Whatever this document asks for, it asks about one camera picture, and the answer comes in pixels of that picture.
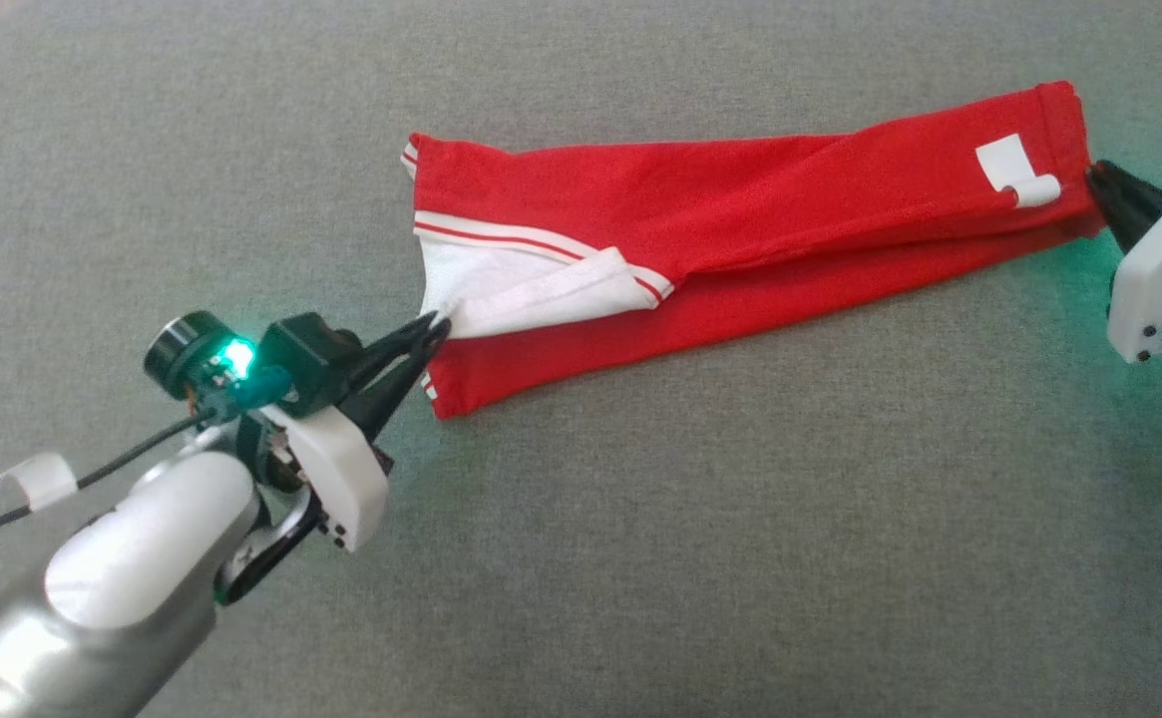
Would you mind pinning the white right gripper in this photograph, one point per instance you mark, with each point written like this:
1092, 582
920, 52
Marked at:
1159, 279

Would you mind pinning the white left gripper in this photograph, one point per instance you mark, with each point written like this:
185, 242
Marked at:
346, 479

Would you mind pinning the red and white shorts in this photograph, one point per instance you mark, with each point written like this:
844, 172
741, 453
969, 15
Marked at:
740, 239

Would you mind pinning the black round left wrist module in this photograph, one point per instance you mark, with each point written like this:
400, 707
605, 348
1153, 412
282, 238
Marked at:
187, 354

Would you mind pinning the large grey sofa seat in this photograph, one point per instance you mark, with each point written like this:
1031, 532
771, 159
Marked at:
690, 548

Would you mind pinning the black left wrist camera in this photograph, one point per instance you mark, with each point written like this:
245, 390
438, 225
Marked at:
311, 359

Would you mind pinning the blue left camera connector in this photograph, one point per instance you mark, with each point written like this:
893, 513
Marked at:
251, 391

